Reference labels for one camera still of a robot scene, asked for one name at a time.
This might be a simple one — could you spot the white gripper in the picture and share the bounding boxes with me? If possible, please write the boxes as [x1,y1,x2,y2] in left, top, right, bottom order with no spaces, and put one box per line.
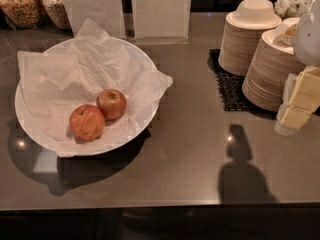
[273,0,320,136]

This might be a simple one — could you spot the red apple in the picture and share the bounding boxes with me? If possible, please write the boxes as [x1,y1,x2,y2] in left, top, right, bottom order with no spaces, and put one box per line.
[96,89,127,121]
[69,104,105,141]

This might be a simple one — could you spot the white bowl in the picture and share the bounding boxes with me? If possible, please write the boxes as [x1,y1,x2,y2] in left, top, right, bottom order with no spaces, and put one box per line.
[14,36,160,158]

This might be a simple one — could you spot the front stack paper bowls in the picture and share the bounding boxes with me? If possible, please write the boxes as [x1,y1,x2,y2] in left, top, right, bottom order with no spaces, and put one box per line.
[242,18,305,112]

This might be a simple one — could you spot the stack paper bowls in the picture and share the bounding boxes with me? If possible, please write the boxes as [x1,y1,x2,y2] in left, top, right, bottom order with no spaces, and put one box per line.
[218,0,282,76]
[242,18,305,112]

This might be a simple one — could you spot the rear stack paper bowls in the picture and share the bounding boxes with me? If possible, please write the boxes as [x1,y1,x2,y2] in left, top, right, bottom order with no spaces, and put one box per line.
[218,0,282,76]

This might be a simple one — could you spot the bundle of wrapped packets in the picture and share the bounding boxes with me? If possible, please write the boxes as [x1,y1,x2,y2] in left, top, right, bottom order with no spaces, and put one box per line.
[274,0,315,19]

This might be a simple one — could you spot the black rubber mat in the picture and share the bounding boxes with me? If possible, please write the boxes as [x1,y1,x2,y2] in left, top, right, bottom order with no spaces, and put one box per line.
[207,49,259,112]

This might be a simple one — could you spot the white tissue paper liner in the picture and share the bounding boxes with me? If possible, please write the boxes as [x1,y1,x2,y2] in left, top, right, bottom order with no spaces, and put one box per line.
[17,17,174,158]

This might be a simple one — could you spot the left white paper bag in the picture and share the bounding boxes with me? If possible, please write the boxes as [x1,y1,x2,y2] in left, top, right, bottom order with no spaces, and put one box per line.
[63,0,126,38]

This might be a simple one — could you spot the right cereal jar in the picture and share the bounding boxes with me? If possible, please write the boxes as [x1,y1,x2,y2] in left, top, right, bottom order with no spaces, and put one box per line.
[42,0,71,30]

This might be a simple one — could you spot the cereal jar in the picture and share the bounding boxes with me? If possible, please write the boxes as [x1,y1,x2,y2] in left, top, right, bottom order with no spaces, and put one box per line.
[42,0,71,30]
[0,0,42,29]

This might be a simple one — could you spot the left cereal jar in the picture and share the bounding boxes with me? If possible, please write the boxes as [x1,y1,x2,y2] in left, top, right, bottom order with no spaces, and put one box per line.
[0,0,42,29]

